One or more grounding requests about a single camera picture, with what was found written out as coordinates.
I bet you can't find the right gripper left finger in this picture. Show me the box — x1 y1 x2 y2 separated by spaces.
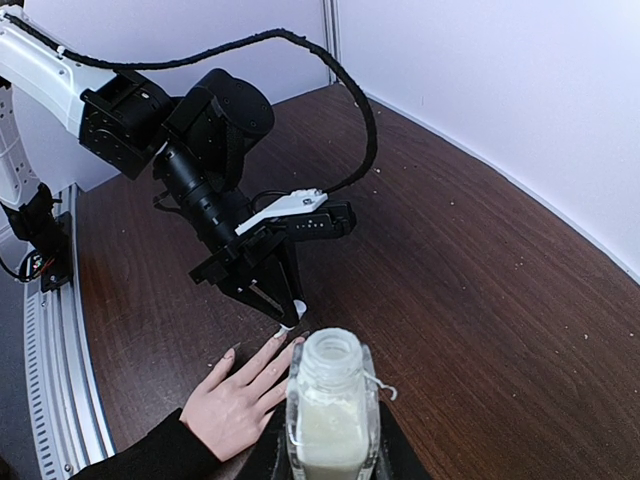
235 404 290 480

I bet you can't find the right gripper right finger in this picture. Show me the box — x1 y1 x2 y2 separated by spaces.
374 402 433 480

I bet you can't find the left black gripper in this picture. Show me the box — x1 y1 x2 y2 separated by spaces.
189 227 306 328

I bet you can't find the white nail polish cap brush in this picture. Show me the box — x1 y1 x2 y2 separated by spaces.
274 299 307 338

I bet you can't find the white nail polish bottle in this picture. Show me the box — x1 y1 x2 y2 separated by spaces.
285 328 397 479

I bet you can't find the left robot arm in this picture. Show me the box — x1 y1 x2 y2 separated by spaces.
1 5 327 330

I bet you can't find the person's hand on table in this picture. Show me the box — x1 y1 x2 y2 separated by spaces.
180 334 306 462

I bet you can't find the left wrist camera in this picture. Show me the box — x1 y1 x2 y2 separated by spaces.
235 189 357 242

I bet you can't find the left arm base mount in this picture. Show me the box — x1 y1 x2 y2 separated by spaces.
3 183 74 293

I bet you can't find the left aluminium corner post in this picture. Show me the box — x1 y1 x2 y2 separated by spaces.
321 0 341 61

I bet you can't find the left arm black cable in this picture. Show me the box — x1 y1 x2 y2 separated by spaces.
4 12 377 196

